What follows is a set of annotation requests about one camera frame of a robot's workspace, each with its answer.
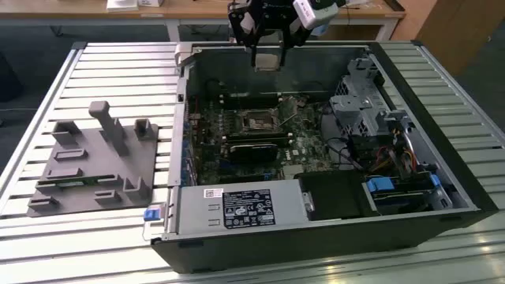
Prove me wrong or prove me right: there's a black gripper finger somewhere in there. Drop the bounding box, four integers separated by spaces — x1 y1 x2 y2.
227 0 263 67
279 11 313 67

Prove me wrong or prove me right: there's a silver square CPU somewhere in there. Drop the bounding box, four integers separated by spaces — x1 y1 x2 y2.
254 53 282 73

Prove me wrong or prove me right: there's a metal socket cover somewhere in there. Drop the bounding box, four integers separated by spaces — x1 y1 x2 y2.
277 96 299 118

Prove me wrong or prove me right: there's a CPU socket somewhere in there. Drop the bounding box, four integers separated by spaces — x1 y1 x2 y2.
241 109 281 133

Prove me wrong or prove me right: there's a grey metal drive cage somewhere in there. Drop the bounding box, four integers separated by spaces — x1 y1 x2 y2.
329 57 414 137

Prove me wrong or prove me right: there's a white box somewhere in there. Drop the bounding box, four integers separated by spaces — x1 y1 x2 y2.
105 0 139 12

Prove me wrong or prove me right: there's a green motherboard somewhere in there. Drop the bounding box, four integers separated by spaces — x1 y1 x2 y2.
185 94 335 186

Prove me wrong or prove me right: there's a black RAM stick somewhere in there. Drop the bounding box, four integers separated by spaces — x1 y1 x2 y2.
226 131 287 144

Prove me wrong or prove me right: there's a black graphics card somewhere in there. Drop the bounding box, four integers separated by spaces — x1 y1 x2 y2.
226 141 279 163

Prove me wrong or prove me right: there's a wooden cabinet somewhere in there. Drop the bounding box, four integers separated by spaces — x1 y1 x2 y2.
412 0 505 76

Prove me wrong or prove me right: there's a wooden desk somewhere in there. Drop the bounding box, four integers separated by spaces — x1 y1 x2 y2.
0 0 407 42

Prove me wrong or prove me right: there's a black plastic shroud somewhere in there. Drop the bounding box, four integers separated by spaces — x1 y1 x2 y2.
294 170 375 221

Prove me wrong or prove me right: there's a grey power supply unit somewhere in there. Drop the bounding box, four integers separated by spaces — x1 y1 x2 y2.
173 179 309 234

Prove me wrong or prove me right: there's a grey parts rack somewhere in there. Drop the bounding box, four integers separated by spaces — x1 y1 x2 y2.
25 100 159 218

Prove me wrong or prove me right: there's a green RAM stick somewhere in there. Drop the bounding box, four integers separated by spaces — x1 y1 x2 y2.
57 176 113 188

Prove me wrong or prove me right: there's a black open PC case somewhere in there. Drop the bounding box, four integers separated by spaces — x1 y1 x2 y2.
149 40 498 275

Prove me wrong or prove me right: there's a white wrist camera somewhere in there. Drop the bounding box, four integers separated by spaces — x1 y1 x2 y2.
291 0 339 30

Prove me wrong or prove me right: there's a black cable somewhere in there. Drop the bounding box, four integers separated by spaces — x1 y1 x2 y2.
321 106 363 171

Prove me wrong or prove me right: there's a coloured wire bundle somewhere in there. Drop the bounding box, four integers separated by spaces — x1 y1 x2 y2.
370 144 418 172

